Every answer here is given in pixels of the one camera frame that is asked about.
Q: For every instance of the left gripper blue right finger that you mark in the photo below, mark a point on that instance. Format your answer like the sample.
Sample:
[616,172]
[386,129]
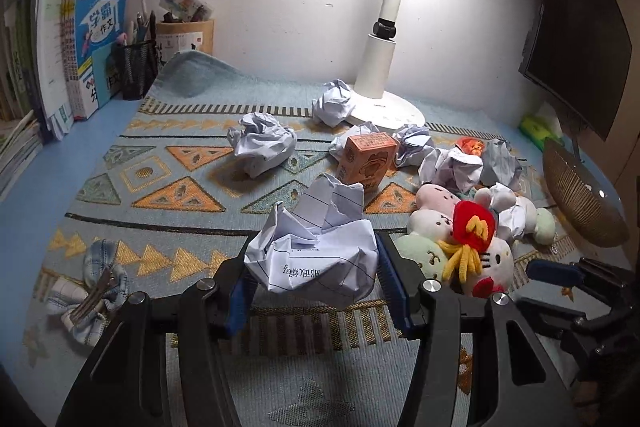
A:
[426,311]

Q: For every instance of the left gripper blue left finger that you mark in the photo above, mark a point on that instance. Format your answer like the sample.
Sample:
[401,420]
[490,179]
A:
[212,310]

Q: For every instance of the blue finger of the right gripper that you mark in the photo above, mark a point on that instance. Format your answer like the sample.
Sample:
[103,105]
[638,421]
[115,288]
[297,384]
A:
[554,273]

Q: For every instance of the Hello Kitty fries plush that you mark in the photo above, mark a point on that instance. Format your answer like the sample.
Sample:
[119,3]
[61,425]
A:
[476,256]

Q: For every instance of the large paper ball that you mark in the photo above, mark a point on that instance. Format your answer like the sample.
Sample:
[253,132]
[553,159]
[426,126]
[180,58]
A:
[324,249]

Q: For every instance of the grey paper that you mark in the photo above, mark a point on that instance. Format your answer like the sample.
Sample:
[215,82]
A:
[500,165]

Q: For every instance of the orange cardboard box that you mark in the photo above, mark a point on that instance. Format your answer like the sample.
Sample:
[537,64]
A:
[366,158]

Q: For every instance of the brown woven basket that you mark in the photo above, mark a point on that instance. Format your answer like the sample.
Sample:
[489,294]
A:
[581,198]

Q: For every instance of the plaid fabric hair clip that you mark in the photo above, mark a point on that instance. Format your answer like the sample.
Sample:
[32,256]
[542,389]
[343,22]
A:
[85,309]

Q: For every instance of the patterned blue woven mat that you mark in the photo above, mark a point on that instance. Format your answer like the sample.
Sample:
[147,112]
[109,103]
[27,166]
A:
[307,315]

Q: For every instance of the green tissue box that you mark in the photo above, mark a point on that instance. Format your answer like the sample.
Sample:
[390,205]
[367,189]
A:
[542,126]

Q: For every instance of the orange snack packet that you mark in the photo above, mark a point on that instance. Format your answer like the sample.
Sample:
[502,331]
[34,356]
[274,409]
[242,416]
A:
[470,146]

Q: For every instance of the white desk lamp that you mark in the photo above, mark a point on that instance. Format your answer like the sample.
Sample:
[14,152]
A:
[374,103]

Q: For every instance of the black monitor screen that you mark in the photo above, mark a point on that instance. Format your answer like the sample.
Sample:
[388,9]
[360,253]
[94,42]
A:
[580,51]

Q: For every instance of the flat stacked books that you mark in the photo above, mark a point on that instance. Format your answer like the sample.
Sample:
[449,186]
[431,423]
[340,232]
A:
[21,142]

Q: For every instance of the black mesh pen holder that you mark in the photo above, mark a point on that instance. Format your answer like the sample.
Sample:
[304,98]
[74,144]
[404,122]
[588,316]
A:
[137,66]

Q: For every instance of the beige round pen cup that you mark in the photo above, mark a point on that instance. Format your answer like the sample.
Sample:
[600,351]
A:
[187,25]

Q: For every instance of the upright books at left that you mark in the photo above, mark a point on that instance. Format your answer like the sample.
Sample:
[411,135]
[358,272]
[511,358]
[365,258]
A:
[19,79]

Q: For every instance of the blue cover workbook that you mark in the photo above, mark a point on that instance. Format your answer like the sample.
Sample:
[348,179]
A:
[89,30]

